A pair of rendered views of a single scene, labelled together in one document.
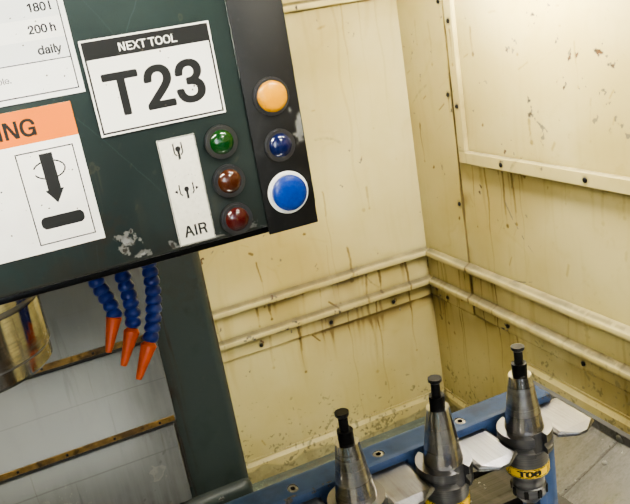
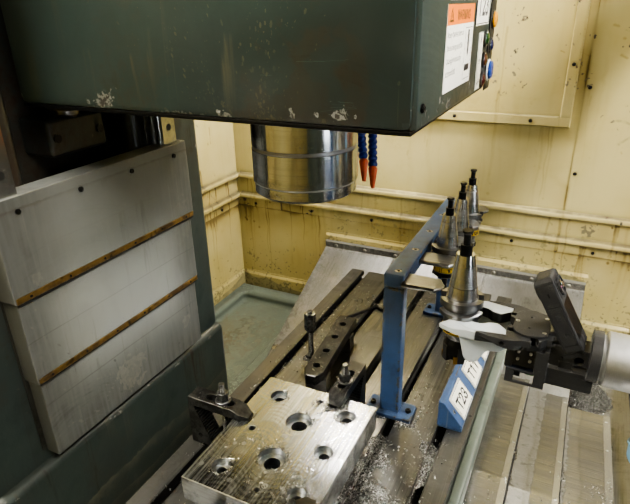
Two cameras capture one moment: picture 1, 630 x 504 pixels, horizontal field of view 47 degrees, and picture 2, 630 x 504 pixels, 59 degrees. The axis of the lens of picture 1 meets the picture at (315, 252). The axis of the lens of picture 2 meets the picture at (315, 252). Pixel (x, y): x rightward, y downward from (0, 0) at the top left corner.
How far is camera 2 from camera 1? 92 cm
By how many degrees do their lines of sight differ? 40
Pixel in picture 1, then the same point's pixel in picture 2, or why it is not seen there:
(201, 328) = (200, 212)
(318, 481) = (422, 244)
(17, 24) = not seen: outside the picture
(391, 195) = (220, 134)
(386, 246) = (218, 170)
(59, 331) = (144, 212)
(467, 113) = not seen: hidden behind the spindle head
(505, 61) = not seen: hidden behind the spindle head
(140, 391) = (181, 258)
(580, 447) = (375, 266)
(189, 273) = (195, 171)
